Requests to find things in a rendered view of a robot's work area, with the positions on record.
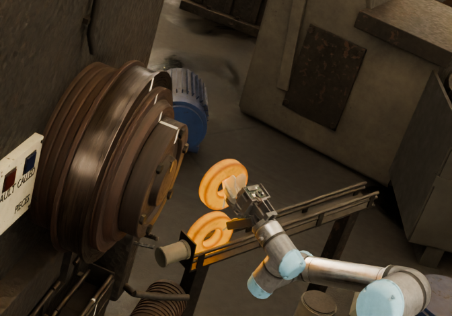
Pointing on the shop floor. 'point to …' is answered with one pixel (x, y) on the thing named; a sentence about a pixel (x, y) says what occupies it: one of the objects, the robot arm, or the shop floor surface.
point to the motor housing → (171, 308)
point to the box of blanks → (427, 173)
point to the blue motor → (190, 104)
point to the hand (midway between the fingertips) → (225, 179)
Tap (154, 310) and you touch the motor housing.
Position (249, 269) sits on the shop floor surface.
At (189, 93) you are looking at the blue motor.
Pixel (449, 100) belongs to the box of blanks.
